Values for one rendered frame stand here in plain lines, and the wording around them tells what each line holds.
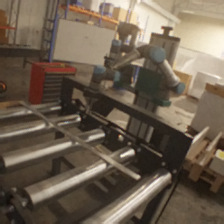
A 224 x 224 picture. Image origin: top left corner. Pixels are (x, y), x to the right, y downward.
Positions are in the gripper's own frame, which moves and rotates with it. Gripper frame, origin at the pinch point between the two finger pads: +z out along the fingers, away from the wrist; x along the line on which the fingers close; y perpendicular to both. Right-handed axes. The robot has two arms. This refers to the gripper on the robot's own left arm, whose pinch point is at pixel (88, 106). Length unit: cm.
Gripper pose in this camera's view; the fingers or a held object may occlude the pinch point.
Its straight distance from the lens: 143.7
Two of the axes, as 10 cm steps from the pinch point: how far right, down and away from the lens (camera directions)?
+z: -2.8, 8.1, 5.1
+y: 1.3, 5.6, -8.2
